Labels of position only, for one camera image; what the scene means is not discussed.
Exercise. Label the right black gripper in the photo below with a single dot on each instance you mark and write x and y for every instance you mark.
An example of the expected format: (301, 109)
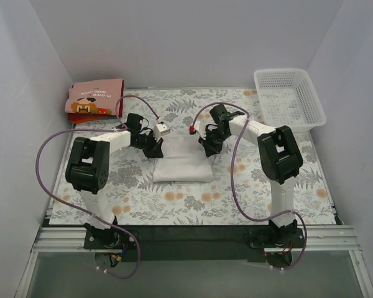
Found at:
(209, 142)

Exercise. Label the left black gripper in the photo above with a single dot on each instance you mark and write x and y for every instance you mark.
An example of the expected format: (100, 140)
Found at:
(152, 146)

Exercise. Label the white t shirt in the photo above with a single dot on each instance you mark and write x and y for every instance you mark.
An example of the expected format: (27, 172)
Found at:
(184, 160)

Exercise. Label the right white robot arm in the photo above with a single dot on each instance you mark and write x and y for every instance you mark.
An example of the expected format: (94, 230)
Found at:
(280, 160)

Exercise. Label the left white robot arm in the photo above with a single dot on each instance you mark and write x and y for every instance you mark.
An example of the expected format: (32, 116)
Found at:
(88, 169)

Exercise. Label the floral patterned table mat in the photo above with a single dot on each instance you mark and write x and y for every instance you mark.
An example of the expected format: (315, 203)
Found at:
(239, 192)

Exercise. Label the folded pink printed t shirt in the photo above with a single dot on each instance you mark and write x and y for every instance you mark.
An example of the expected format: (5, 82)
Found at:
(94, 96)

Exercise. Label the folded red t shirt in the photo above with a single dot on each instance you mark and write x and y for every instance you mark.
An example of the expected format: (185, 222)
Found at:
(90, 116)

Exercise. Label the white plastic mesh basket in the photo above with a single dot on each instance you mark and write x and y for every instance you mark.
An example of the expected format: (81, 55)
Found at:
(288, 97)

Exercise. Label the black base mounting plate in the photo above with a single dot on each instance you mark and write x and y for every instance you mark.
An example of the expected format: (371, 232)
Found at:
(193, 242)

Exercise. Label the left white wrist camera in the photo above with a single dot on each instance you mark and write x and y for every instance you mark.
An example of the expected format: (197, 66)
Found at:
(160, 129)

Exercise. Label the aluminium extrusion rail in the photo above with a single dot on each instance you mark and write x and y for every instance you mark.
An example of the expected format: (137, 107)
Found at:
(329, 264)

